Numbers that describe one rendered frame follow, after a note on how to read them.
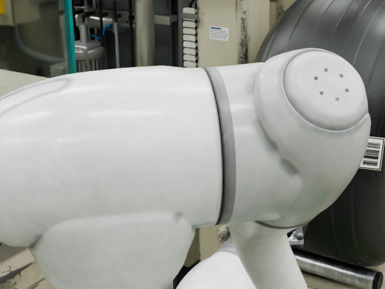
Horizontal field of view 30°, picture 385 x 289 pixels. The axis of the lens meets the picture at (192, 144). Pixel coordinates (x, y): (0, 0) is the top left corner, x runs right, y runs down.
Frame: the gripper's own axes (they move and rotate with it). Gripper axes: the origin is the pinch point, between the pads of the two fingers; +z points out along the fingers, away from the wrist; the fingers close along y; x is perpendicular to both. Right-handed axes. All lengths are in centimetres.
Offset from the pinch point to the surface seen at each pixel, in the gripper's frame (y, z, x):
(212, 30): 35.0, 27.8, -20.1
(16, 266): 61, -21, 22
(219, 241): 26.2, 10.1, 24.2
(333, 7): 4.6, 25.8, -28.7
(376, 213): -11.8, 7.7, 4.8
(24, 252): 64, -15, 23
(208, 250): 36, 20, 36
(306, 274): 6.6, 15.2, 30.7
